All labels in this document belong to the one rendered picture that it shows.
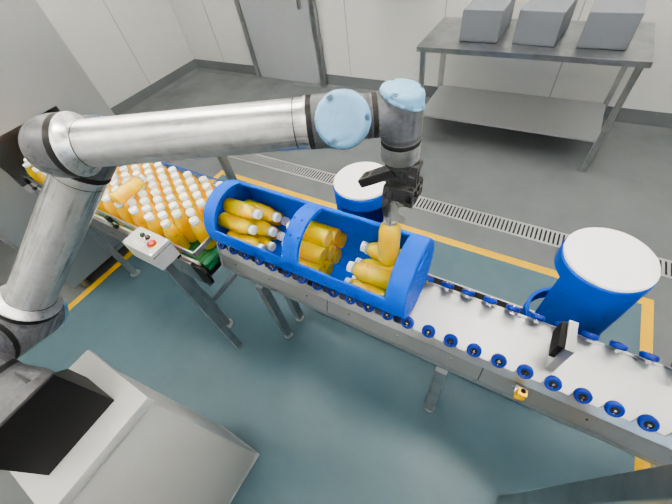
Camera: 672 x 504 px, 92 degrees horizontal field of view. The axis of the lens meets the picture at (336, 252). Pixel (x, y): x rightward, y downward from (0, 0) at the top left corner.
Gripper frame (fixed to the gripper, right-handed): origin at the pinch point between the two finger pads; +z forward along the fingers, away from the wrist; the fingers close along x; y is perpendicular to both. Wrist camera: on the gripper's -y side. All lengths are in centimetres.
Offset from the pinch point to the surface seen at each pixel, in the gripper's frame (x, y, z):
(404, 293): -11.6, 9.9, 17.9
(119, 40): 223, -499, 60
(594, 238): 46, 59, 30
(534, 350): 1, 51, 42
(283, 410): -46, -46, 136
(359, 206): 33, -29, 35
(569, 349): -4, 55, 26
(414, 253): -1.0, 8.4, 11.5
